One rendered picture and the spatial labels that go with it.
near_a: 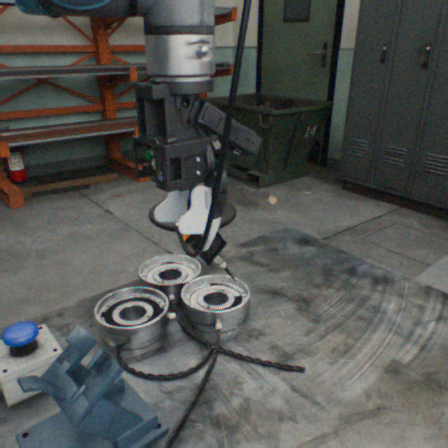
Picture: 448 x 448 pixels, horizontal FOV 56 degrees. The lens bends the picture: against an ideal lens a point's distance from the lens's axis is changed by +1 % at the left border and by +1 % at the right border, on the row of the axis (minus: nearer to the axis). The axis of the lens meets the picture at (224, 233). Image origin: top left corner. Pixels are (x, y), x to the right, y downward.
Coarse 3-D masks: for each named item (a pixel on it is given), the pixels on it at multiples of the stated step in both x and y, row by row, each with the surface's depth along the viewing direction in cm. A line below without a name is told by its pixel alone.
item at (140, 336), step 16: (128, 288) 65; (144, 288) 65; (128, 304) 63; (144, 304) 63; (160, 304) 63; (96, 320) 58; (128, 320) 64; (144, 320) 60; (160, 320) 59; (112, 336) 57; (128, 336) 57; (144, 336) 57; (160, 336) 61
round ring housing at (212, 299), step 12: (204, 276) 68; (216, 276) 69; (228, 276) 68; (192, 288) 67; (240, 288) 67; (204, 300) 66; (216, 300) 67; (228, 300) 65; (192, 312) 61; (204, 312) 60; (216, 312) 60; (228, 312) 60; (240, 312) 61; (192, 324) 63; (204, 324) 61; (228, 324) 61
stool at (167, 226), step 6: (156, 204) 162; (228, 204) 162; (150, 210) 158; (228, 210) 156; (234, 210) 158; (150, 216) 153; (222, 216) 151; (228, 216) 152; (234, 216) 154; (156, 222) 148; (162, 222) 147; (168, 222) 146; (222, 222) 148; (228, 222) 150; (162, 228) 147; (168, 228) 145
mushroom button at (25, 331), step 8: (8, 328) 51; (16, 328) 51; (24, 328) 51; (32, 328) 51; (8, 336) 50; (16, 336) 50; (24, 336) 50; (32, 336) 50; (8, 344) 49; (16, 344) 49; (24, 344) 50
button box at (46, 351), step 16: (48, 336) 54; (0, 352) 51; (16, 352) 51; (32, 352) 51; (48, 352) 51; (0, 368) 49; (16, 368) 49; (32, 368) 50; (0, 384) 50; (16, 384) 49; (16, 400) 50
